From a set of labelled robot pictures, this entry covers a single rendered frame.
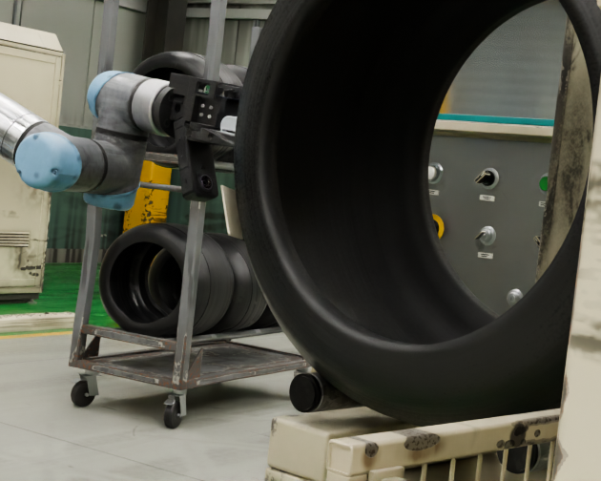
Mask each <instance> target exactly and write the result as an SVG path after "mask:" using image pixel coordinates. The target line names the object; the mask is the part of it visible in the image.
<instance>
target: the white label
mask: <svg viewBox="0 0 601 481"><path fill-rule="evenodd" d="M220 187H221V194H222V200H223V206H224V213H225V219H226V225H227V232H228V236H231V237H234V238H238V239H241V240H243V236H242V231H241V225H240V221H239V216H238V206H237V198H236V191H235V190H233V189H230V188H228V187H226V186H223V185H220Z"/></svg>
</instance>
